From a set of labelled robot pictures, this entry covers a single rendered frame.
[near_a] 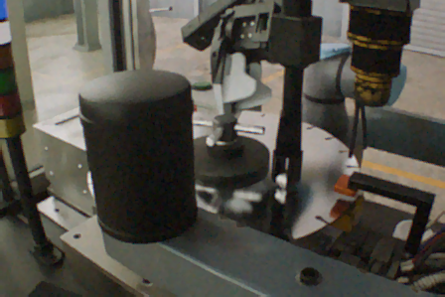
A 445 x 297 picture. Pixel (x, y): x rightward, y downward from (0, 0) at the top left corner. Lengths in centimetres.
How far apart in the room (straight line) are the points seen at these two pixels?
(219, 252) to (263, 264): 2
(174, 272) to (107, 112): 9
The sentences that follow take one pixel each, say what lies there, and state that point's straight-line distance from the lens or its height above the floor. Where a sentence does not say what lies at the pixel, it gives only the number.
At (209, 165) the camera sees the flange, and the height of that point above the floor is 96.
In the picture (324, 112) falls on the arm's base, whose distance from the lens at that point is 104.
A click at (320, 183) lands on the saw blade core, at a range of 45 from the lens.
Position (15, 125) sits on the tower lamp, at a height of 98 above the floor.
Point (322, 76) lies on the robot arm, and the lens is 101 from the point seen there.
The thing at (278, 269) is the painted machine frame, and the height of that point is 105.
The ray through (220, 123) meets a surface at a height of 100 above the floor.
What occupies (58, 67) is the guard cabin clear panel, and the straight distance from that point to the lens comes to 84.
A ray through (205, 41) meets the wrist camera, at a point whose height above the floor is 107.
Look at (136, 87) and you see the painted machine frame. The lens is 19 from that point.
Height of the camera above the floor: 118
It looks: 25 degrees down
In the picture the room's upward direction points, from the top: straight up
